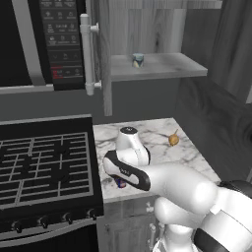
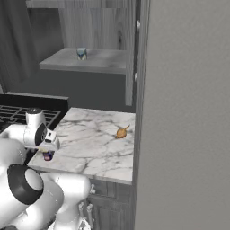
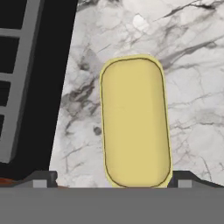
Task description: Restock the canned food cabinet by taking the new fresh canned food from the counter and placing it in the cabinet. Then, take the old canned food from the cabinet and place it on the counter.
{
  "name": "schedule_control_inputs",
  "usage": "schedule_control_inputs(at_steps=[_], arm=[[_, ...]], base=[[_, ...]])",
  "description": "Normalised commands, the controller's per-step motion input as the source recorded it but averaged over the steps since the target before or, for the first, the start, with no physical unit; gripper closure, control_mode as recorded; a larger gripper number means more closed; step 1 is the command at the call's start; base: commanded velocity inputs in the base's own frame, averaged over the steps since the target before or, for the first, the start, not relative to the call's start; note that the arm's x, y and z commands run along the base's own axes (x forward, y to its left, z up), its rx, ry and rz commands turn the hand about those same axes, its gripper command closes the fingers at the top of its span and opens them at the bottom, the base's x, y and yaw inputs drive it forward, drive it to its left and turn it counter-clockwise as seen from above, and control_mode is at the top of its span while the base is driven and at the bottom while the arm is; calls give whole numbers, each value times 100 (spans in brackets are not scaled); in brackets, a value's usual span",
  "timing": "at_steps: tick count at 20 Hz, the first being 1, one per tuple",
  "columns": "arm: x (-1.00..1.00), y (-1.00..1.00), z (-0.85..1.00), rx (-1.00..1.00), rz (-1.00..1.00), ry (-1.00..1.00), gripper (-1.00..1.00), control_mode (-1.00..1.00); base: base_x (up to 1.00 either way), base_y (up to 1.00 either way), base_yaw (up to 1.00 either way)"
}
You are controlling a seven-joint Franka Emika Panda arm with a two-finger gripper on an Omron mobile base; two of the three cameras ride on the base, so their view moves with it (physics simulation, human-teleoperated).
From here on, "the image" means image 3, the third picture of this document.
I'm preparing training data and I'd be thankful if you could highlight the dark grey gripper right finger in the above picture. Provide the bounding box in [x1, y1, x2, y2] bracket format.
[169, 170, 224, 189]

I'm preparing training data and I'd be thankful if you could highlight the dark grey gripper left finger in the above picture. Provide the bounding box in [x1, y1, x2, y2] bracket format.
[17, 170, 59, 189]

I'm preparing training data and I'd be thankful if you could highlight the yellow rounded oblong block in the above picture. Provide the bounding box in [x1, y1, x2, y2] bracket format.
[99, 53, 174, 189]

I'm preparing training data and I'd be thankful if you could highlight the black hob with grey grates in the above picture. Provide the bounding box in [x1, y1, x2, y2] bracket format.
[0, 0, 80, 181]

